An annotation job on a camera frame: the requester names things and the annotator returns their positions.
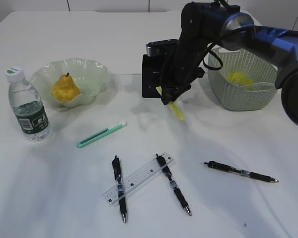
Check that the yellow pear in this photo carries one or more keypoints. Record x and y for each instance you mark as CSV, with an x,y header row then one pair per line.
x,y
65,89

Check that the black pen middle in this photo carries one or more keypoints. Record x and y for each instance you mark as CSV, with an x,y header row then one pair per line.
x,y
167,172

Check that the green woven plastic basket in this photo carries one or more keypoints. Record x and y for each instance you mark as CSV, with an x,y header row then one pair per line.
x,y
242,98

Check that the black pen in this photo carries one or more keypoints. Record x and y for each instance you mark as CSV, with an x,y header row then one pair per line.
x,y
167,172
120,188
244,173

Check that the transparent plastic ruler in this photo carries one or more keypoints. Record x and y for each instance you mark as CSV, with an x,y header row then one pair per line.
x,y
136,179

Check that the black pen left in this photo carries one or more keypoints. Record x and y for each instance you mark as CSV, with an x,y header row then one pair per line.
x,y
120,188

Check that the black pen right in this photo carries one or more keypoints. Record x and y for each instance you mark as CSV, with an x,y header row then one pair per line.
x,y
244,173

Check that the green utility knife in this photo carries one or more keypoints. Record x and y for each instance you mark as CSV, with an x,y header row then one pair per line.
x,y
101,134

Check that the yellow utility knife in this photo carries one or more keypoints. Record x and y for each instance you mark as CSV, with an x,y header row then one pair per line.
x,y
172,106

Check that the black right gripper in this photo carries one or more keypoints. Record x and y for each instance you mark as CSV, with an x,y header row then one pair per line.
x,y
201,25

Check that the black square pen holder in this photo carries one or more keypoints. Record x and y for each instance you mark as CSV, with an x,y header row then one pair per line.
x,y
151,72

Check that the clear water bottle green label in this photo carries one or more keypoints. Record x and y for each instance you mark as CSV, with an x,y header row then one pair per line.
x,y
27,106

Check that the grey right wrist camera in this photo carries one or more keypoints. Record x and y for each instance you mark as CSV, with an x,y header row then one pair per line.
x,y
161,48

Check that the blue black right robot arm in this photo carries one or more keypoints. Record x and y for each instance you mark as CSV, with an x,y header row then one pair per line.
x,y
275,45

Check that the green wavy glass plate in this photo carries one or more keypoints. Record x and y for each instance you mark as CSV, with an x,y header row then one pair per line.
x,y
89,76

